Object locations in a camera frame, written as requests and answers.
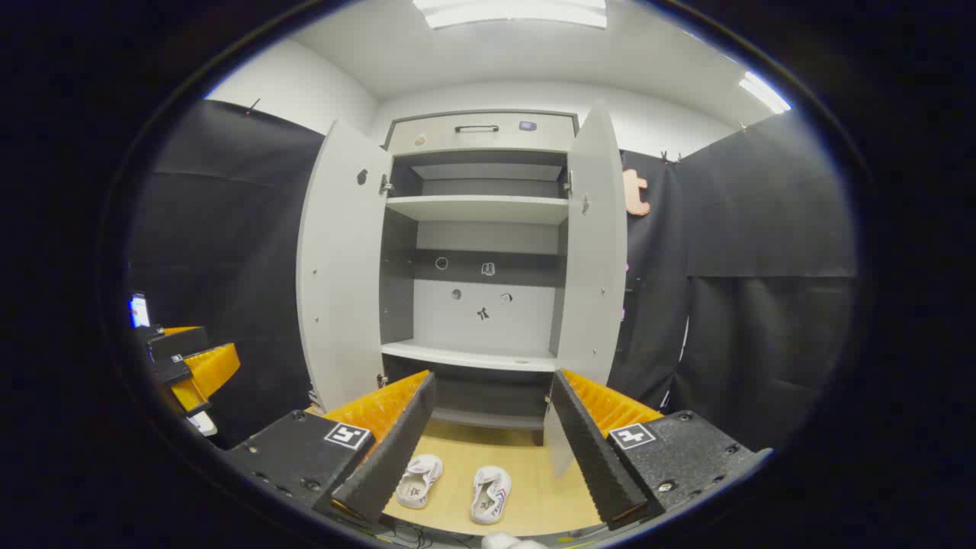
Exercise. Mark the grey shoe cabinet door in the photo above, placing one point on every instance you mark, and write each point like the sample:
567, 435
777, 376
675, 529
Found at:
339, 267
598, 252

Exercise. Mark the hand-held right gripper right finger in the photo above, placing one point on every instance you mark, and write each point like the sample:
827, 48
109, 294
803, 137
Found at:
591, 450

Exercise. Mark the grey shoe cabinet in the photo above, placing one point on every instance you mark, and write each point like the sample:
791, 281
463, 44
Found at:
396, 290

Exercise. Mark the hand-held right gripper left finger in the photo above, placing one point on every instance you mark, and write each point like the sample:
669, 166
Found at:
396, 450

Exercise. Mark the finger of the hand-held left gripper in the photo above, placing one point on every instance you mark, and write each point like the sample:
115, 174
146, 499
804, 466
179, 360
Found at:
210, 370
183, 341

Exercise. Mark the white canvas shoe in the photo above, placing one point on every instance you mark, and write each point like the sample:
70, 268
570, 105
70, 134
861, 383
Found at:
490, 496
419, 480

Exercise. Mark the small ceiling light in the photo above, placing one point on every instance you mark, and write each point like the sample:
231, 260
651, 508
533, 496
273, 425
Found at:
762, 91

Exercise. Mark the small lit screen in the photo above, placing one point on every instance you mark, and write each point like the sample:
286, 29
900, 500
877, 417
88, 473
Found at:
139, 311

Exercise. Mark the long ceiling light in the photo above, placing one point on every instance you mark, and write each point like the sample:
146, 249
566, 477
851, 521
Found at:
511, 11

